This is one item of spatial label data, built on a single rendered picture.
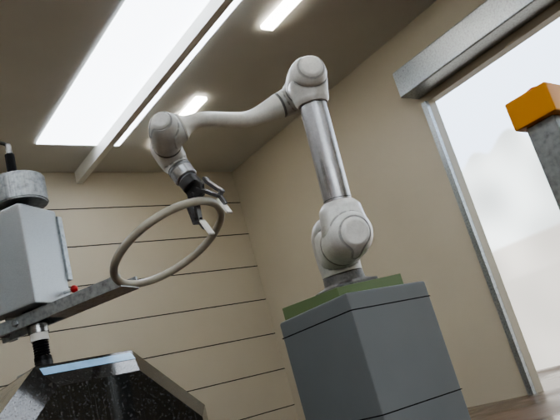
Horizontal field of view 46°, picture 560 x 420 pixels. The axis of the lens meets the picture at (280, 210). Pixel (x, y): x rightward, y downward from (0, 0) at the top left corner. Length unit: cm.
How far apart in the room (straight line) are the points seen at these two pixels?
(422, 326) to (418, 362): 14
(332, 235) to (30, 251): 122
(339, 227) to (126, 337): 635
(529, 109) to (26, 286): 192
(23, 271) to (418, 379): 154
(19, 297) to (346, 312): 128
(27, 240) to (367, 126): 561
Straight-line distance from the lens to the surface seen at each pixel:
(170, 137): 231
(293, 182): 883
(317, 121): 237
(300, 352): 243
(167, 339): 858
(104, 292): 257
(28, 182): 290
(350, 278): 241
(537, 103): 178
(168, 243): 899
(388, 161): 759
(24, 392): 218
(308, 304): 239
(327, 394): 235
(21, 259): 277
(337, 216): 224
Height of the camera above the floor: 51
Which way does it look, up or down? 16 degrees up
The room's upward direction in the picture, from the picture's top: 16 degrees counter-clockwise
